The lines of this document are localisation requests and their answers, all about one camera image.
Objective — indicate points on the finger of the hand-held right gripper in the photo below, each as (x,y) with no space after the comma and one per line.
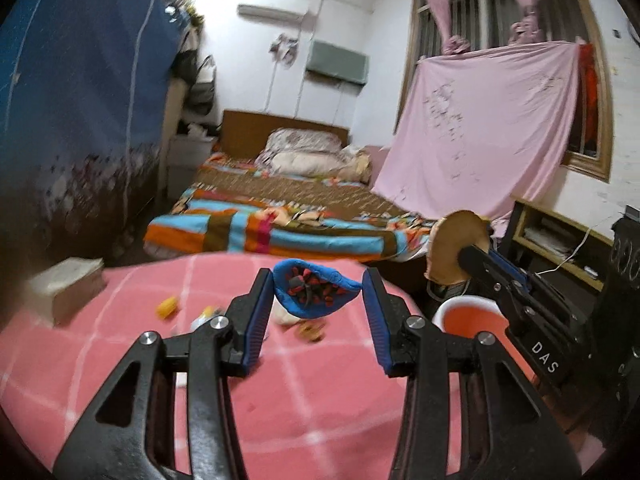
(507,266)
(482,267)

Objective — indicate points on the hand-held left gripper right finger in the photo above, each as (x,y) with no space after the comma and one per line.
(376,332)

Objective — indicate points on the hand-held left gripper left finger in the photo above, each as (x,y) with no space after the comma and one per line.
(254,332)

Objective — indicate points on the tan round paper piece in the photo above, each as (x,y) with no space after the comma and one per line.
(450,250)

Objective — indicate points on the white bucket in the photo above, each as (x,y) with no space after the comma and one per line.
(470,322)

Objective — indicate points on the yellow paper roll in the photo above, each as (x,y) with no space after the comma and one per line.
(167,307)

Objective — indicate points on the wooden shelf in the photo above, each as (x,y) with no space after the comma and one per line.
(550,230)

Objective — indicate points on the brown wrapper scrap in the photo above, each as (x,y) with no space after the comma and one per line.
(311,331)

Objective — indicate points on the black speaker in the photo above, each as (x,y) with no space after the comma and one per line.
(625,270)

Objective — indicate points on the colourful striped bed blanket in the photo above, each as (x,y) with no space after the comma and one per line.
(240,225)

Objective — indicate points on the pink hanging sheet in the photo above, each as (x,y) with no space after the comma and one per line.
(475,130)

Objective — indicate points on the folded floral quilt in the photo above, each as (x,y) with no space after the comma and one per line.
(357,162)

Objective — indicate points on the beige pillow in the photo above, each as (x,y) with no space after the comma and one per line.
(305,164)

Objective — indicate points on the white nightstand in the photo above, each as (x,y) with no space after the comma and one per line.
(192,165)

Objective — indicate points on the red cloth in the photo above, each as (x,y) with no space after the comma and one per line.
(590,90)

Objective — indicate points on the thick worn book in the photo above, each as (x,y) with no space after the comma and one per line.
(65,285)

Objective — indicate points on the floral pillow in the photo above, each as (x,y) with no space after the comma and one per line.
(300,141)

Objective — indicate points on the wooden bed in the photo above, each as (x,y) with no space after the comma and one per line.
(250,130)

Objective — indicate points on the barred window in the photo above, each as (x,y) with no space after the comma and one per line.
(487,5)

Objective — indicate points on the dark hanging bags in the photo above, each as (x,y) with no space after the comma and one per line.
(197,75)

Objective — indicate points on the pink curtain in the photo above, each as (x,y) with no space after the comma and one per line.
(440,5)
(525,0)

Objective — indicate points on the blue printed cloth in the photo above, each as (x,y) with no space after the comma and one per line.
(75,100)

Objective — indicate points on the white air conditioner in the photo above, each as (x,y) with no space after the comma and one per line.
(272,12)

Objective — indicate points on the grey-green wall box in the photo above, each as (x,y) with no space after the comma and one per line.
(337,62)

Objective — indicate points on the grey wall ornament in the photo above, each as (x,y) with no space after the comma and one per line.
(283,47)

